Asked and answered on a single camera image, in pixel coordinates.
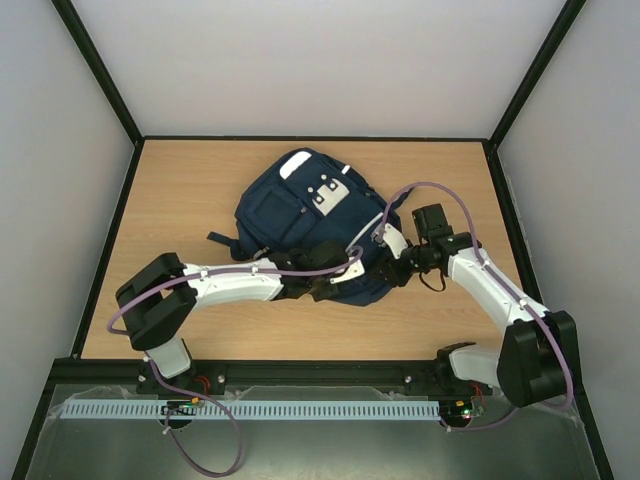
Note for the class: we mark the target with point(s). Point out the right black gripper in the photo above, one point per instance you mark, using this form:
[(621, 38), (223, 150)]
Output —
[(391, 265)]

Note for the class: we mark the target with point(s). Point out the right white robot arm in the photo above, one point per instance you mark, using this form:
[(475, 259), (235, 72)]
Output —
[(539, 346)]

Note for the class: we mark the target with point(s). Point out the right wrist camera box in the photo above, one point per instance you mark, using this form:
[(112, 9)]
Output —
[(387, 235)]

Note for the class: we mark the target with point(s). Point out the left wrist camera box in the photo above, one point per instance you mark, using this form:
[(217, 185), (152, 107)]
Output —
[(353, 271)]

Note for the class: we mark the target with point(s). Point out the light blue cable duct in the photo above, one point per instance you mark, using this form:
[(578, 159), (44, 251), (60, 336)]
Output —
[(253, 410)]

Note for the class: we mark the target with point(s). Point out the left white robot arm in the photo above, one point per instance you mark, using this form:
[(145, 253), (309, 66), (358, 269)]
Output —
[(155, 303)]

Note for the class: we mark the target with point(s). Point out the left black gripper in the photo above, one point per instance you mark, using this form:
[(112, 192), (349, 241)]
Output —
[(325, 292)]

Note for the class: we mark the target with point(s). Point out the black aluminium frame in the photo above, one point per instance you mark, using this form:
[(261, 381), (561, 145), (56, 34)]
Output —
[(383, 373)]

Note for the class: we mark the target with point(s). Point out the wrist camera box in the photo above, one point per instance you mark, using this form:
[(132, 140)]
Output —
[(353, 271), (387, 235)]

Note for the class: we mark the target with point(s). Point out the navy blue student backpack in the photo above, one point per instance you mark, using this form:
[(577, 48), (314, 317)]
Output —
[(305, 199)]

